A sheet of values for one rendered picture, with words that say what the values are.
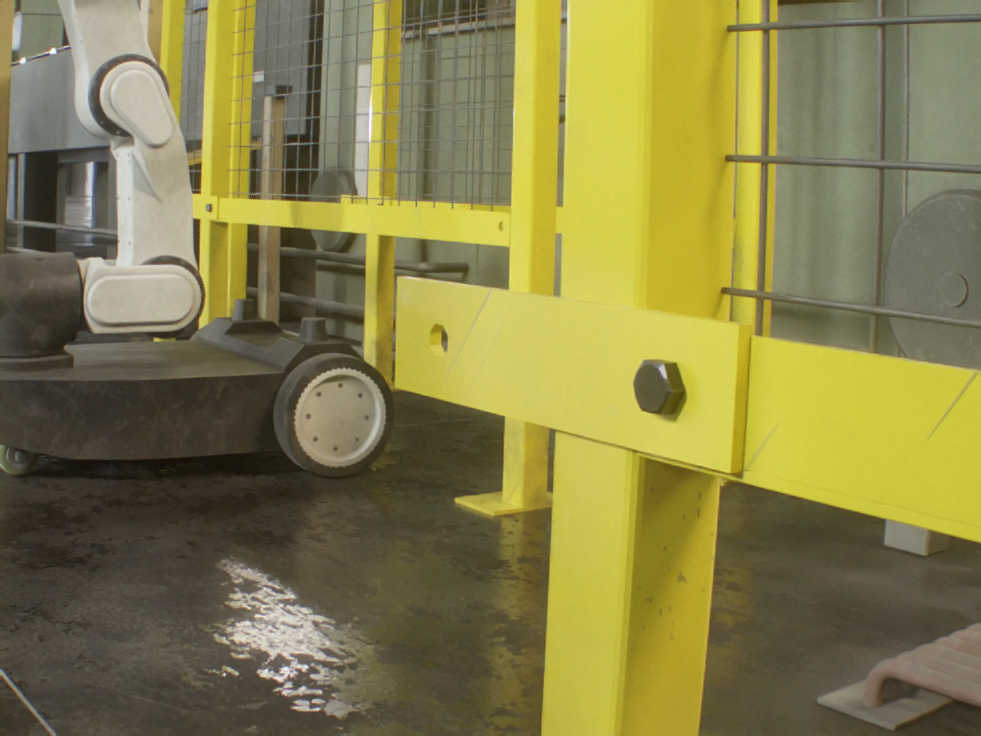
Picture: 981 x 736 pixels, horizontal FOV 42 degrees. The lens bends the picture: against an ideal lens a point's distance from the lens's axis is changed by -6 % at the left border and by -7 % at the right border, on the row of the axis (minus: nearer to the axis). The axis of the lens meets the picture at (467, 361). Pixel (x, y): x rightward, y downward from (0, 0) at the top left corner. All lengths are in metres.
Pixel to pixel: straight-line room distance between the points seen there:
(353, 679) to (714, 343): 0.93
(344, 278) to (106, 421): 2.03
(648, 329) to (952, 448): 0.13
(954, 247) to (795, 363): 1.98
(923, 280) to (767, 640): 1.10
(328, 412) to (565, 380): 1.68
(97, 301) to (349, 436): 0.47
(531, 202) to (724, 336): 1.52
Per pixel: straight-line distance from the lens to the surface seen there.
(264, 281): 3.90
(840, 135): 2.63
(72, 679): 1.34
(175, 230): 2.30
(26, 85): 7.34
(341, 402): 2.19
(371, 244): 3.12
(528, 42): 1.98
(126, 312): 2.24
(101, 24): 2.28
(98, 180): 12.27
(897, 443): 0.42
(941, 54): 2.50
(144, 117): 2.24
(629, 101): 0.50
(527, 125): 1.97
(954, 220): 2.41
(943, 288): 2.42
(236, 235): 3.34
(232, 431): 2.18
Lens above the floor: 0.49
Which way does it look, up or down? 8 degrees down
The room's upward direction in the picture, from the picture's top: 2 degrees clockwise
